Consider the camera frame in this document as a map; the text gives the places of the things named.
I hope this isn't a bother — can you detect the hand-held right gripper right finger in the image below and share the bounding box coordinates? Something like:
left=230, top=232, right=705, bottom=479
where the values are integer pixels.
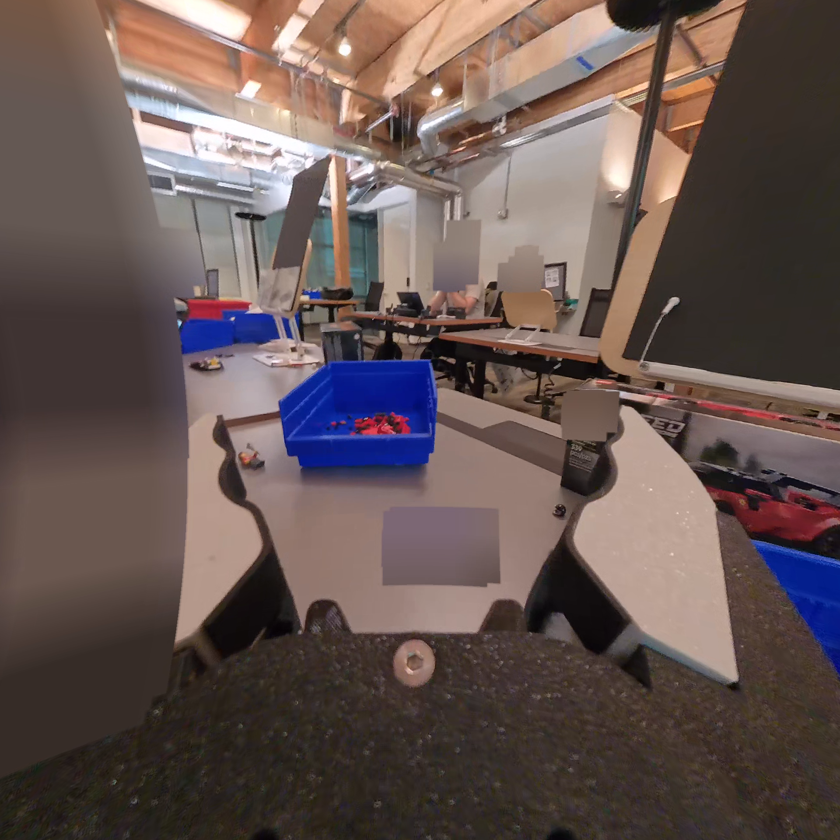
left=524, top=406, right=741, bottom=687

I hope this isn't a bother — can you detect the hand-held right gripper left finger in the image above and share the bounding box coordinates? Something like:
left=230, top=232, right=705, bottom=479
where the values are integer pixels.
left=173, top=413, right=301, bottom=667

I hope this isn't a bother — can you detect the blue plastic bin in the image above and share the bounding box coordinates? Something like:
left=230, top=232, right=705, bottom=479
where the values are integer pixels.
left=750, top=538, right=840, bottom=680
left=279, top=360, right=438, bottom=469
left=223, top=308, right=303, bottom=345
left=180, top=318, right=236, bottom=355

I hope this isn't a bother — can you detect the pile of red black lego pieces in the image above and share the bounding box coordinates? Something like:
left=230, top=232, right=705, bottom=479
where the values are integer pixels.
left=322, top=410, right=413, bottom=438

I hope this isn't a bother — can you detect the lego box with red car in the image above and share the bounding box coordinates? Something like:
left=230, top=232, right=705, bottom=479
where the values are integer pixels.
left=560, top=386, right=840, bottom=562

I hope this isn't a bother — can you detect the wooden edged desk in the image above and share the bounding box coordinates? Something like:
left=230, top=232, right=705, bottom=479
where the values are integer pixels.
left=438, top=328, right=605, bottom=363
left=344, top=310, right=503, bottom=329

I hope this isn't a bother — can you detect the black box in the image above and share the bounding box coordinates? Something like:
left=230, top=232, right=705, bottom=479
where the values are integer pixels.
left=320, top=323, right=365, bottom=364

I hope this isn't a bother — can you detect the red plastic bin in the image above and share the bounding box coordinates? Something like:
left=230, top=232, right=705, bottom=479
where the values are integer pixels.
left=187, top=298, right=252, bottom=320

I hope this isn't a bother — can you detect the black panel on wooden board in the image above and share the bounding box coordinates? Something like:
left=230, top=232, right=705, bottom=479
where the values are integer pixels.
left=258, top=156, right=333, bottom=358
left=599, top=0, right=840, bottom=411

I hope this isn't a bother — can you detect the black floor lamp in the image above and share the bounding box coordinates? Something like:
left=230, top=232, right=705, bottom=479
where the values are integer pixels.
left=604, top=0, right=693, bottom=290

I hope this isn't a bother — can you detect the white cable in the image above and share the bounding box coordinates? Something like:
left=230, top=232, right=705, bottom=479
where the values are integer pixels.
left=638, top=297, right=682, bottom=375

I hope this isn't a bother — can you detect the wooden post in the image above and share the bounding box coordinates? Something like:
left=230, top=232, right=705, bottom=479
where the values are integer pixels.
left=328, top=154, right=353, bottom=291

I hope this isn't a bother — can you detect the silver air duct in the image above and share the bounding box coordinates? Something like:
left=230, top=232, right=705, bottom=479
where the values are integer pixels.
left=348, top=98, right=463, bottom=198

